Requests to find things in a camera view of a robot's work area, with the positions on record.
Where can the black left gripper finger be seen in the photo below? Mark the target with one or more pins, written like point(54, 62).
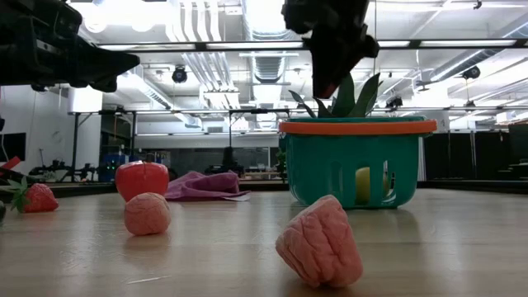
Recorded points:
point(104, 84)
point(103, 66)

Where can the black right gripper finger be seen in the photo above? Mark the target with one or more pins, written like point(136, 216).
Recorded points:
point(330, 62)
point(371, 46)

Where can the small red toy raspberry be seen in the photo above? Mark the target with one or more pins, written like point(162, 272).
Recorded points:
point(331, 91)

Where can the red toy apple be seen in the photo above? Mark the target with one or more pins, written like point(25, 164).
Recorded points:
point(142, 177)

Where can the yellow toy lemon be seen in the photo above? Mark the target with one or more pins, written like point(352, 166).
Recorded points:
point(363, 185)

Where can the red toy strawberry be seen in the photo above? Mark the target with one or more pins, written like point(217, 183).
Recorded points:
point(39, 200)

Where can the pink wrinkled toy fruit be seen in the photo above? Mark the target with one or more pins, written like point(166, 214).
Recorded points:
point(147, 214)
point(319, 243)

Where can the green snake plant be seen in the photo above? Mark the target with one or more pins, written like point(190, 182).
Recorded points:
point(344, 103)

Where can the black ceiling spotlight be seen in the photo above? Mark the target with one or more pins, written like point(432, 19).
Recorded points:
point(394, 102)
point(180, 75)
point(471, 73)

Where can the teal basket with orange rim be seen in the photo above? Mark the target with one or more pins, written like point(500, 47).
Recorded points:
point(354, 144)

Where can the red bar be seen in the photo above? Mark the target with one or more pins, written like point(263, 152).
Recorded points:
point(10, 163)

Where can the purple cloth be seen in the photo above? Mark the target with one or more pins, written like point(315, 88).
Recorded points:
point(198, 185)

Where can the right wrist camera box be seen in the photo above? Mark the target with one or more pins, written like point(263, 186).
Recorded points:
point(298, 16)

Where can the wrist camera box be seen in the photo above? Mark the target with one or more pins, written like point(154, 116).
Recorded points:
point(298, 16)
point(37, 18)

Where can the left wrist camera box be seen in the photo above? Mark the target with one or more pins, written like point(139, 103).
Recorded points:
point(37, 18)

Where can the silver ventilation duct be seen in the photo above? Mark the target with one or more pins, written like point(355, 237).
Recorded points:
point(268, 66)

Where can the black background workstation frame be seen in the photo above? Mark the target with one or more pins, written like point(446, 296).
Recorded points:
point(75, 140)

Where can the black wall monitor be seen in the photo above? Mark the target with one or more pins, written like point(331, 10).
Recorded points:
point(12, 146)

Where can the black aluminium rig frame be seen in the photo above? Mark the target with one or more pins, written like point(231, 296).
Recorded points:
point(103, 187)

